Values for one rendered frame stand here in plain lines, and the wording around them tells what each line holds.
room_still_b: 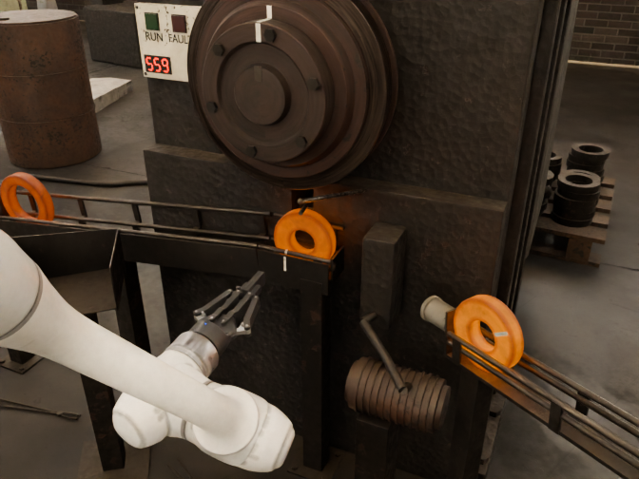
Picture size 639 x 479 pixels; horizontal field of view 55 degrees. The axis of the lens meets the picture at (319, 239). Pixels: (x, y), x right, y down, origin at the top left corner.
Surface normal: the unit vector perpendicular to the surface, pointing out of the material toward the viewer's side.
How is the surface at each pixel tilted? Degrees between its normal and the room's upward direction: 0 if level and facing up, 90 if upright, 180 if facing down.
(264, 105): 90
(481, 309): 90
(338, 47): 61
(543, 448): 0
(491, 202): 0
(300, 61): 90
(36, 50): 90
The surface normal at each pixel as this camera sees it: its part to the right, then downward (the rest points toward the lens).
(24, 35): 0.29, 0.45
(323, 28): 0.35, -0.29
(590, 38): -0.41, 0.43
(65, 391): 0.00, -0.88
